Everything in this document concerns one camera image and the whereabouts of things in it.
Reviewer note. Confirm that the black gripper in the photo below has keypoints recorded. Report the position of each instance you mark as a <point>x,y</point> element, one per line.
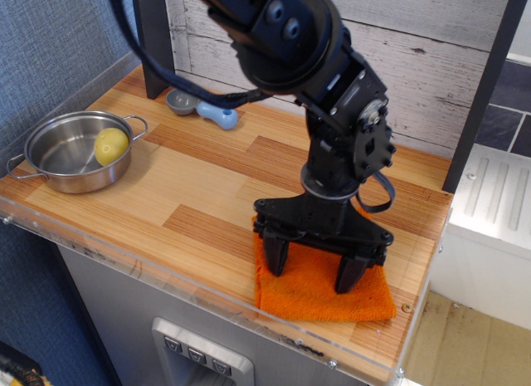
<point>328,223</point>

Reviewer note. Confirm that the dark right frame post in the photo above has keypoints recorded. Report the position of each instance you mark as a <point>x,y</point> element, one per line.
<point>502,41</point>

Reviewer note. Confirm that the stainless steel pot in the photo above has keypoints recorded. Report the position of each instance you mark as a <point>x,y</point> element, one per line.
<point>61,151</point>

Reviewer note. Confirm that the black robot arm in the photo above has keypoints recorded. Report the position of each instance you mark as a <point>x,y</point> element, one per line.
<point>301,48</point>

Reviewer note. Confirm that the grey and blue scoop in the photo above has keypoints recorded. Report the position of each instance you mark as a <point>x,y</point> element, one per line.
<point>182,103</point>

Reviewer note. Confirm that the dark left frame post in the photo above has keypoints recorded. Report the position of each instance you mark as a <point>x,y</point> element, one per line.
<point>151,17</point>

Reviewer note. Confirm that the white ribbed side unit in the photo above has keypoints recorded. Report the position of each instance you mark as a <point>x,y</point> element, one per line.
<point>484,254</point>

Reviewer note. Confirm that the silver dispenser button panel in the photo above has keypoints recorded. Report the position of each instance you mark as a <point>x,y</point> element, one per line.
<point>191,359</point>

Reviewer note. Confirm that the black and yellow object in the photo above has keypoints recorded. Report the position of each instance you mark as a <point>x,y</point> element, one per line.
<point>17,369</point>

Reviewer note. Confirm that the dark frame post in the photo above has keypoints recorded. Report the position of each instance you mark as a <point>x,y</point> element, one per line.
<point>151,17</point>
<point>502,41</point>

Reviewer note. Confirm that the yellow toy potato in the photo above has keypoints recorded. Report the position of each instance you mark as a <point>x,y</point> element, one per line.
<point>110,144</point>

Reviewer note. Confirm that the clear acrylic table guard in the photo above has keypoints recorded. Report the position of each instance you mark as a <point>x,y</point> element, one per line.
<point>125,288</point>

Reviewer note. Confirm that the orange knitted cloth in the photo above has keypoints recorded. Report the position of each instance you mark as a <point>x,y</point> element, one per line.
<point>305,289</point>

